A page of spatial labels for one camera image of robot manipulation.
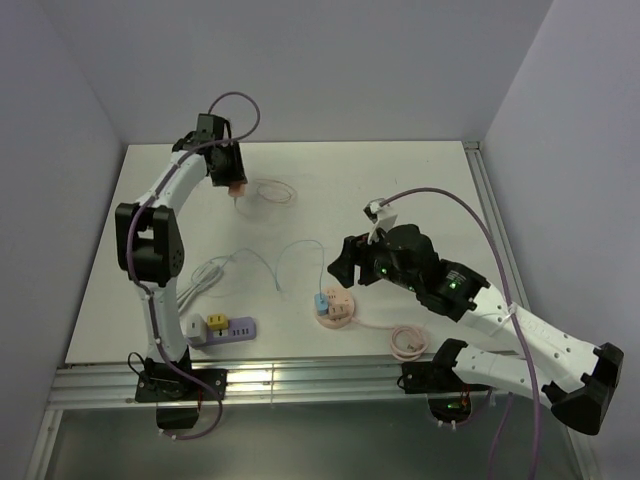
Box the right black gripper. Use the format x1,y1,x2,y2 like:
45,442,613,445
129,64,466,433
327,224,420,291

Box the brown pink plug adapter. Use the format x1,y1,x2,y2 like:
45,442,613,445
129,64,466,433
323,286,352,306

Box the blue plug adapter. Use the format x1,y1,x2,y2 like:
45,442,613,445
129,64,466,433
314,292,329,316

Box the purple power strip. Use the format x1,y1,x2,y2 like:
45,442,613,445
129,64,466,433
186,317,257,349

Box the yellow plug adapter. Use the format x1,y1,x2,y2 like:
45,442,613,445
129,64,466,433
206,314,229,331

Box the white plug adapter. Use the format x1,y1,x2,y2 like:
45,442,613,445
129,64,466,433
186,313,208,345

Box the round pink power socket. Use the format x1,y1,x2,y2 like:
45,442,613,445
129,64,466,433
314,293,356,329

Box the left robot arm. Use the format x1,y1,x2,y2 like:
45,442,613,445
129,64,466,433
115,122,247,401

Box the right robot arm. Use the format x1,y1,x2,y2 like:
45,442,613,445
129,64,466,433
328,224,624,436

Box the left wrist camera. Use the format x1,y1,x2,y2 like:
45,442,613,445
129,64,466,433
193,113,231,145

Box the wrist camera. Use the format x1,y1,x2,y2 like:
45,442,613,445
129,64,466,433
363,198,397,245
193,113,231,145

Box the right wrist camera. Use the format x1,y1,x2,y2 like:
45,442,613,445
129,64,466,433
363,198,397,245

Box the white power strip cable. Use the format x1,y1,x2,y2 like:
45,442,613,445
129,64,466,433
174,264,226,311

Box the aluminium front rail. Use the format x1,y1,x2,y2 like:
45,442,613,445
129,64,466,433
47,349,574,412

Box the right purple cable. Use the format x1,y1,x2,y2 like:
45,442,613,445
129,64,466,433
382,187,549,480

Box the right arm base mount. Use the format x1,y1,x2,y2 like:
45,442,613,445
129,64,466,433
396,362,493,431

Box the aluminium side rail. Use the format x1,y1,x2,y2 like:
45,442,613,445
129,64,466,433
462,141,522,303

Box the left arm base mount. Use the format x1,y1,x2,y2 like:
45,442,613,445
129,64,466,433
134,368,228,432

